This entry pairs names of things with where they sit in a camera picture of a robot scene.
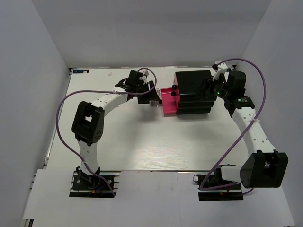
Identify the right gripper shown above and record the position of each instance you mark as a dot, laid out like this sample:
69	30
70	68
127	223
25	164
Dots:
221	79

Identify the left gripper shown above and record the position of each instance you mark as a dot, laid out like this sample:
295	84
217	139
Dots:
151	95

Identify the white labelled card box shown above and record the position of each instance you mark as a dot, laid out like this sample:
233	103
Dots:
155	100

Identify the black drawer organizer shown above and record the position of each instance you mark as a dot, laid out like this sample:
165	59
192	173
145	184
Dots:
187	100

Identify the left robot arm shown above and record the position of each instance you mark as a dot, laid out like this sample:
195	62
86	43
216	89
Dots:
88	124

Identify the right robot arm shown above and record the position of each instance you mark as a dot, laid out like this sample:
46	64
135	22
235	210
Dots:
265	166

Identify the blue label left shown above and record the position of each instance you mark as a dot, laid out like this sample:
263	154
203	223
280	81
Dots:
80	71

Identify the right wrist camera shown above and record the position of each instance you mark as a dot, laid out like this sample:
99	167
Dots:
220	67

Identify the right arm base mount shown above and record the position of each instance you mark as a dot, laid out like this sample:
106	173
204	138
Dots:
216	188

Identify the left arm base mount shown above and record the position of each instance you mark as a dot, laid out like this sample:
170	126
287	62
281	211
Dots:
90	186

